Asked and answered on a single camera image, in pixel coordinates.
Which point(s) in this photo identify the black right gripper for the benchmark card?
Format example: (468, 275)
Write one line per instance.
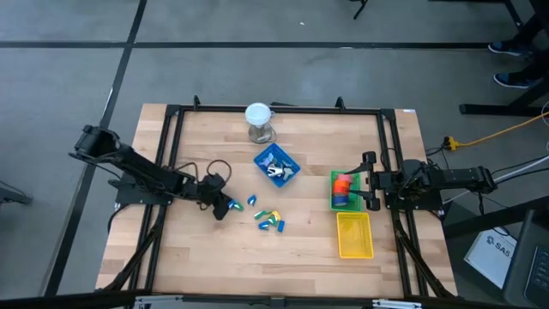
(386, 184)

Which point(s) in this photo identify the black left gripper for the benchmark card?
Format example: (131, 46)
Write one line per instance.
(216, 193)

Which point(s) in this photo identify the pink tape roll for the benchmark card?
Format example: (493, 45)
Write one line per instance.
(345, 177)

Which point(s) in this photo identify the blue mini stapler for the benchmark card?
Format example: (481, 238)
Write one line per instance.
(252, 200)
(232, 204)
(264, 225)
(281, 226)

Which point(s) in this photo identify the green plastic basket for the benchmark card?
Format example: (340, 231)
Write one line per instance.
(357, 204)

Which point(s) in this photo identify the green mini stapler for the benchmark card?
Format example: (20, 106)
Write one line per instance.
(260, 215)
(271, 220)
(239, 207)

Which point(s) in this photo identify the yellow plastic basket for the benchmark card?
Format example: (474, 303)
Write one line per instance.
(355, 236)

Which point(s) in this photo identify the light grey staple remover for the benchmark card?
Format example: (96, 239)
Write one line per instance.
(274, 171)

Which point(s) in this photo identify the blue plastic basket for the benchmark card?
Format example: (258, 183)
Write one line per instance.
(279, 181)

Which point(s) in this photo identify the black staple remover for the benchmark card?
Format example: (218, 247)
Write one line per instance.
(283, 162)

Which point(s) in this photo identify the grey-blue staple remover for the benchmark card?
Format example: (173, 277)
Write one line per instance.
(288, 172)

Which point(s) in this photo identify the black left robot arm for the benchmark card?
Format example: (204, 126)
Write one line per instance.
(141, 171)

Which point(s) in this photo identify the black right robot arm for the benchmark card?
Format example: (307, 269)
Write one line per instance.
(463, 176)

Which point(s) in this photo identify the white mushroom table lamp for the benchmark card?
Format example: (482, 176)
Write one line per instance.
(257, 113)

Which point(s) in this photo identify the black diagonal desk beam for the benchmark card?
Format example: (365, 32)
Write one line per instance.
(493, 216)

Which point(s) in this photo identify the black desk base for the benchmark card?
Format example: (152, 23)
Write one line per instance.
(480, 109)

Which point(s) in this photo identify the person's shoe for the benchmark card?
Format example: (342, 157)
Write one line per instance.
(510, 80)
(508, 48)

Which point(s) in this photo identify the grey laptop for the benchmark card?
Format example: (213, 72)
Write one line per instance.
(527, 266)

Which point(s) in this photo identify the black stand foot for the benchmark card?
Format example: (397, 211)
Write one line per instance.
(13, 194)

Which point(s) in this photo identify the person's leg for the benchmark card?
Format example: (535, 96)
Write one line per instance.
(536, 66)
(529, 30)

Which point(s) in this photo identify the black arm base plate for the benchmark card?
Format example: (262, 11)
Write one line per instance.
(429, 201)
(128, 195)

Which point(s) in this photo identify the black aluminium table frame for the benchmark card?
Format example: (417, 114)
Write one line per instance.
(300, 109)

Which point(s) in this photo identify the silver mount bracket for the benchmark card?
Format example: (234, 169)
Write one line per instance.
(396, 304)
(158, 302)

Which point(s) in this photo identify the black camera mount beam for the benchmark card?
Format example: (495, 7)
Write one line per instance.
(64, 304)

